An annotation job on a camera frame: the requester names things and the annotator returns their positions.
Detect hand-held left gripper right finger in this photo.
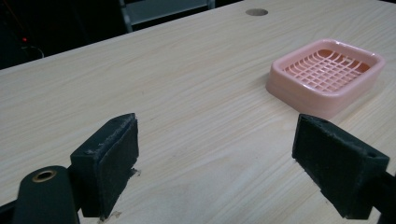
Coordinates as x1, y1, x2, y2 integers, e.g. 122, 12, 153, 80
291, 113, 390, 220

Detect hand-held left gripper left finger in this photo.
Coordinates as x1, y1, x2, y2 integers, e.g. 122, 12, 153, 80
69, 112, 140, 219

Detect pink soap dish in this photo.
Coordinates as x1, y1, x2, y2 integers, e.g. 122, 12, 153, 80
265, 37, 387, 119

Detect metal stand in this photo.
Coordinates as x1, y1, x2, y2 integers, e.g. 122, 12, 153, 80
118, 0, 217, 34

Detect black cable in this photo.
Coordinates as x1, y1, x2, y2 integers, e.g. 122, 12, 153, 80
21, 45, 45, 60

